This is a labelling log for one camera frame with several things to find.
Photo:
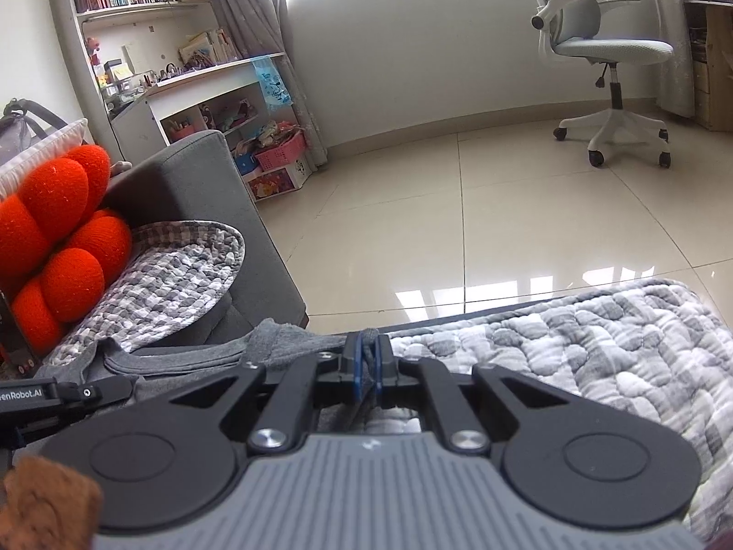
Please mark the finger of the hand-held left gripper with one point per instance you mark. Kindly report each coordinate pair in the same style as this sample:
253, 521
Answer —
97, 391

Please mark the wooden desk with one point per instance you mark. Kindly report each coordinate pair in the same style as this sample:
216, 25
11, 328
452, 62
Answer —
713, 69

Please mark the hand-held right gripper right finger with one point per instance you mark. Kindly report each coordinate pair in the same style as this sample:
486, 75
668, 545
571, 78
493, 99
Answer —
378, 372

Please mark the orange flower cushion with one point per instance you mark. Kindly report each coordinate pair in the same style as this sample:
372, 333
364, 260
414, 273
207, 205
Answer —
68, 229

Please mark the black smartphone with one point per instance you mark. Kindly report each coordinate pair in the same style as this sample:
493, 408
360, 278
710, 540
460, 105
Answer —
14, 344

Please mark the white bookshelf desk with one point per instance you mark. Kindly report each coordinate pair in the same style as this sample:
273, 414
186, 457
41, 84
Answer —
172, 91

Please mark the white gray office chair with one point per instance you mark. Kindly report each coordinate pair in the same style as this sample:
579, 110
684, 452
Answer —
595, 46

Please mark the gray patterned bag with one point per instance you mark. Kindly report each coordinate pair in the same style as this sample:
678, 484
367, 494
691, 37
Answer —
17, 126

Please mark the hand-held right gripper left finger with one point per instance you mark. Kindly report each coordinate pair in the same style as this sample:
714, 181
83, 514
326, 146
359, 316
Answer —
358, 375

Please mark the pink basket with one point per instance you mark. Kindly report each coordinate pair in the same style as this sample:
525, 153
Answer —
280, 152

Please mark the dark gray sofa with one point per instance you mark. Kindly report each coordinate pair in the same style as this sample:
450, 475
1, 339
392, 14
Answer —
217, 195

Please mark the gray white quilted blanket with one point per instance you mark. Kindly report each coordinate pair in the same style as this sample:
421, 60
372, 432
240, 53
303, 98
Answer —
572, 344

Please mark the gray t-shirt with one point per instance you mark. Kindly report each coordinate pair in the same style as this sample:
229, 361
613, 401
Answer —
275, 349

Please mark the blue plastic bag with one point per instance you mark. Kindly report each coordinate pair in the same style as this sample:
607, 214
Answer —
272, 86

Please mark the light gray curtain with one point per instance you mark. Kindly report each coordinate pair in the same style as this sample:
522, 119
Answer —
252, 11
670, 40

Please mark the printed storage box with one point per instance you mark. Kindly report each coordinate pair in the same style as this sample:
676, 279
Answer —
275, 180

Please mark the white pillow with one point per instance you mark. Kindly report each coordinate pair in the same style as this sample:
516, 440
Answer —
40, 152

